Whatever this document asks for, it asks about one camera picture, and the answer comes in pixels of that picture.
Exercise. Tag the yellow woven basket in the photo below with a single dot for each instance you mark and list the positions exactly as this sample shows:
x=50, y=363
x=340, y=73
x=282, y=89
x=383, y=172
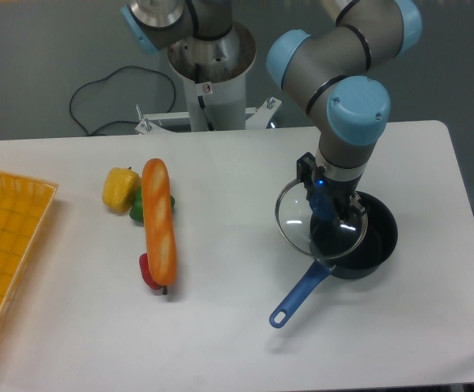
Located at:
x=24, y=204

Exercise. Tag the orange baguette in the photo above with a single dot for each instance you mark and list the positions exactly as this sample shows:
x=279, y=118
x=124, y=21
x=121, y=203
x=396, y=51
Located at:
x=160, y=239

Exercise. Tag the red bell pepper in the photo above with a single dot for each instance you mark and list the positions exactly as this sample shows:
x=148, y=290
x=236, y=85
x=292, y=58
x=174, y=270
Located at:
x=147, y=277

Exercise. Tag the green bell pepper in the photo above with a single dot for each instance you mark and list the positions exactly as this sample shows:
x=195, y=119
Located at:
x=139, y=204

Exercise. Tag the yellow bell pepper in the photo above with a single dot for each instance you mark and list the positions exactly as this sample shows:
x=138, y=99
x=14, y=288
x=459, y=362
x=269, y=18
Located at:
x=120, y=188

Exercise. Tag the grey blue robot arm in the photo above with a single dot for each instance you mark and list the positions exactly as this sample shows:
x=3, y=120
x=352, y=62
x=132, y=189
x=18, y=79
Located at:
x=325, y=76

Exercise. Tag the glass pot lid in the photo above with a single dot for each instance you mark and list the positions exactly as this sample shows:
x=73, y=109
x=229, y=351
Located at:
x=321, y=239

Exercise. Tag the black saucepan blue handle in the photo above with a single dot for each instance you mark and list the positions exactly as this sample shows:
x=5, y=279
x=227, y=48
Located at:
x=376, y=247

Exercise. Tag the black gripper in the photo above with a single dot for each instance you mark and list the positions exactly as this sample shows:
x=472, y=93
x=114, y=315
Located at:
x=331, y=190

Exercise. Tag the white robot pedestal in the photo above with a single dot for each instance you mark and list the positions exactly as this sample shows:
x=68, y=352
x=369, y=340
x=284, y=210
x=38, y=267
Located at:
x=214, y=78

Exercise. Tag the white base mounting bracket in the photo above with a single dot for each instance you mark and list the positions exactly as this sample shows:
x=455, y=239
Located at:
x=257, y=118

